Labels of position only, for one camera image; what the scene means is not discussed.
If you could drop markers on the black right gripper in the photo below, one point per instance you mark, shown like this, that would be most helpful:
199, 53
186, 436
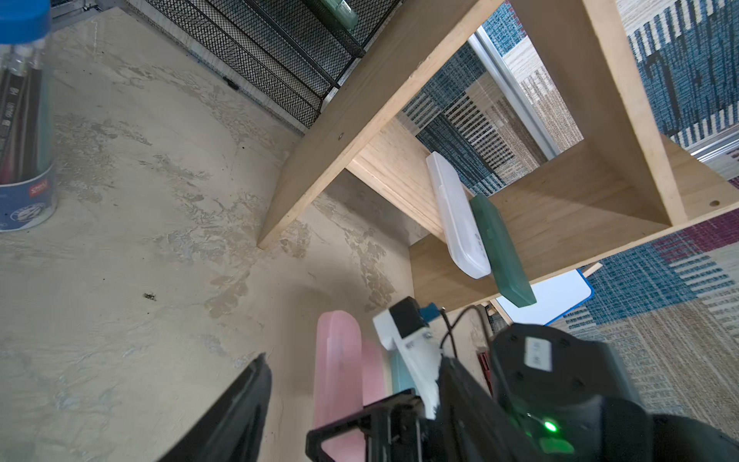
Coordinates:
393, 429

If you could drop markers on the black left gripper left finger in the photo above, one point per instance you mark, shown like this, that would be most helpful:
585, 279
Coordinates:
232, 428

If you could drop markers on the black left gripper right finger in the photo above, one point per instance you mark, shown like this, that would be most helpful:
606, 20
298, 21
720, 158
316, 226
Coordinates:
472, 425

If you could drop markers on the pink pencil case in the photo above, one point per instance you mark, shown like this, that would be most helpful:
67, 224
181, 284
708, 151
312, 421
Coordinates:
338, 385
373, 372

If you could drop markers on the dark green pencil case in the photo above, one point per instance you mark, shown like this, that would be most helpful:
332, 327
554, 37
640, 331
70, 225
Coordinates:
507, 268

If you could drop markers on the clear white pencil case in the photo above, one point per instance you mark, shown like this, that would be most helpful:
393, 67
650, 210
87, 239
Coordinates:
462, 236

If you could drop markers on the light blue pencil case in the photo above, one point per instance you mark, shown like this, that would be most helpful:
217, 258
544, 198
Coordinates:
400, 375

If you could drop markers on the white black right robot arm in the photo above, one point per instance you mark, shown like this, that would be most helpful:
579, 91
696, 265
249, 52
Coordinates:
554, 398

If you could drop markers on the wooden two-tier shelf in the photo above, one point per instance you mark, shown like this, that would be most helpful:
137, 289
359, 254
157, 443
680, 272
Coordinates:
580, 120

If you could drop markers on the pencil jar with blue lid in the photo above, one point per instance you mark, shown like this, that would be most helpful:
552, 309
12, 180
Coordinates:
28, 184

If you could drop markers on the small whiteboard on easel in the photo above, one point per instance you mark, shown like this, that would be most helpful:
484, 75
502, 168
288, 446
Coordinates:
555, 297

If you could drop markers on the green folder on rack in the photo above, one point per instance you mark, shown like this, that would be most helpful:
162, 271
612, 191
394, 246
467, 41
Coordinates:
335, 13

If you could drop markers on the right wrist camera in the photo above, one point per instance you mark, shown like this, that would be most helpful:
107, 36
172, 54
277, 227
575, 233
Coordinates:
402, 328

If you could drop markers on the black mesh wire rack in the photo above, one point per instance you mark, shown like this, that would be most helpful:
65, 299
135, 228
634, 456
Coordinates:
276, 52

